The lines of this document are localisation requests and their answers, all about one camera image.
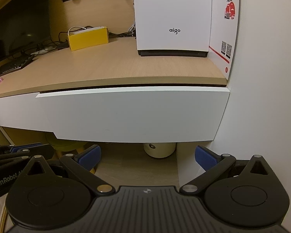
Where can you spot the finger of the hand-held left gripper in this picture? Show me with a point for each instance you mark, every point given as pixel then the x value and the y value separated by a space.
pixel 41 153
pixel 21 147

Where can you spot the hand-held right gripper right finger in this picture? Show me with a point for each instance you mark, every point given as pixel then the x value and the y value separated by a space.
pixel 203 157

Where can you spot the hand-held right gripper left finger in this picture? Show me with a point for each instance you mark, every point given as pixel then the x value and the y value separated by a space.
pixel 89 157

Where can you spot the white drawer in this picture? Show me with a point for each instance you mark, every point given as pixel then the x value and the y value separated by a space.
pixel 135 114

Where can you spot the white desk front panel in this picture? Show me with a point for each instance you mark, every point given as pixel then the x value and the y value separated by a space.
pixel 14 111

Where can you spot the cream round container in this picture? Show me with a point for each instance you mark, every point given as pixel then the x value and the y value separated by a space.
pixel 160 150

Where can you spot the black keyboard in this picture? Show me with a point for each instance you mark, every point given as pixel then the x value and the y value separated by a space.
pixel 12 64

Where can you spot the yellow box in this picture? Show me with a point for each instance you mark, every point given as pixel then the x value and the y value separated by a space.
pixel 87 40

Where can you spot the white printed flyer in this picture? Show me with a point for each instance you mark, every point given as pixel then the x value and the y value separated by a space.
pixel 229 34

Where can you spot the black monitor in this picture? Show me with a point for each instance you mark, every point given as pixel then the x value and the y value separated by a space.
pixel 19 17

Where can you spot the white computer case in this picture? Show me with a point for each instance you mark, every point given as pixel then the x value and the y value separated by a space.
pixel 172 9

